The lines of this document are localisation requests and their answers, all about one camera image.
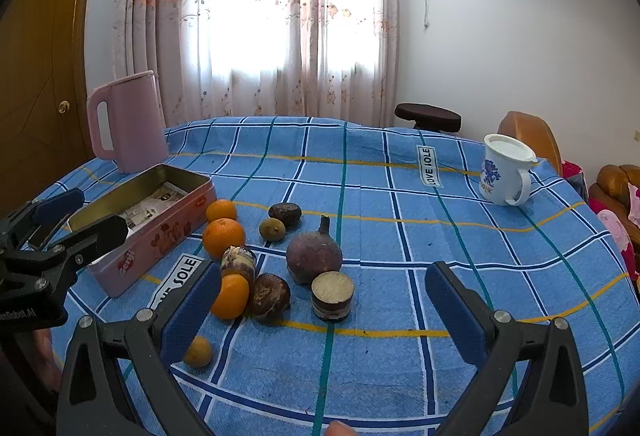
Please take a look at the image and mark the small orange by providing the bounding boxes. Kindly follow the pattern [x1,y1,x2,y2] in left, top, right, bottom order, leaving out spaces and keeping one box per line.
[205,199,238,223]

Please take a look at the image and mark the purple round radish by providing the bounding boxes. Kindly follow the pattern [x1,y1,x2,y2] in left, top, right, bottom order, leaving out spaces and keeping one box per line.
[286,215,343,286]

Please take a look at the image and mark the large orange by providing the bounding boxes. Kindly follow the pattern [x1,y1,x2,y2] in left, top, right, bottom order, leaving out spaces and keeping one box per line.
[202,219,245,260]

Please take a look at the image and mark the small yellow longan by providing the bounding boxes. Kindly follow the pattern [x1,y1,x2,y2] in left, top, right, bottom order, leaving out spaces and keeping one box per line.
[182,335,213,369]

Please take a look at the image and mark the white floral mug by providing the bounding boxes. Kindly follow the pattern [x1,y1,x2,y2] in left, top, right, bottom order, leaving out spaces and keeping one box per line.
[480,134,538,207]

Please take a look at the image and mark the pink floral cushion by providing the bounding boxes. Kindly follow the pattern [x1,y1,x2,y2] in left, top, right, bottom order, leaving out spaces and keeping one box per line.
[562,161,639,288]

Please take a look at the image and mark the paper sheets in tin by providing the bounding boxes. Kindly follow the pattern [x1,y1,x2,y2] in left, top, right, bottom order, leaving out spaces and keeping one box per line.
[119,182,186,233]

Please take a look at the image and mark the small green-brown kiwi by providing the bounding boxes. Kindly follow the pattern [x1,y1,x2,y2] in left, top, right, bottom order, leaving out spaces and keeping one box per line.
[259,217,286,242]

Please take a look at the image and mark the blue plaid tablecloth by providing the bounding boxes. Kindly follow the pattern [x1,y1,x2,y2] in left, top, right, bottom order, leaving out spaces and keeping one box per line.
[165,117,639,435]

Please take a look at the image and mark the brown leather sofa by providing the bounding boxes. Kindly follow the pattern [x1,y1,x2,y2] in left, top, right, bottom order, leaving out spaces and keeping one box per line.
[589,164,640,252]

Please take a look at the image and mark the brown leather armchair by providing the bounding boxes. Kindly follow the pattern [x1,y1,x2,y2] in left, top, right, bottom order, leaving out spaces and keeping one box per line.
[498,111,562,175]

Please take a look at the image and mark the dark round stool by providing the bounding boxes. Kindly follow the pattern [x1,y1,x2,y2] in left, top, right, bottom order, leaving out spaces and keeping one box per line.
[395,103,462,134]

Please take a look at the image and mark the dark passion fruit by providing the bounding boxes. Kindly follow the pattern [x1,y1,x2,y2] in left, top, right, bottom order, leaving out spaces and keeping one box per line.
[268,202,302,228]

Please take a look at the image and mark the white floral curtain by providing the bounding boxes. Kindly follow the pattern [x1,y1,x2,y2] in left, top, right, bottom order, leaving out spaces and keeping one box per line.
[112,0,398,127]

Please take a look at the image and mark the person's hand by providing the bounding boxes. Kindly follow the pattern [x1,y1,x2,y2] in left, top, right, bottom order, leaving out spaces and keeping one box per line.
[324,421,358,436]

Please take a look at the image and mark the pink electric kettle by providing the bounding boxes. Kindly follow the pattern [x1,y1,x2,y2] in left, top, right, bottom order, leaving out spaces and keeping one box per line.
[87,70,168,174]

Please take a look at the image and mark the cut purple yam piece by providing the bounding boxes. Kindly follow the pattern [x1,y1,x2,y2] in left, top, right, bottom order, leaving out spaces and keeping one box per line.
[311,271,355,323]

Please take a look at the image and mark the wooden door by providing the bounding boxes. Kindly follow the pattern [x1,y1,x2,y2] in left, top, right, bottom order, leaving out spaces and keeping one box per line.
[1,0,93,214]

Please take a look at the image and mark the pink metal tin box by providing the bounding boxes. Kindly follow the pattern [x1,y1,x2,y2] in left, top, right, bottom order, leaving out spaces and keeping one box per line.
[68,164,216,297]

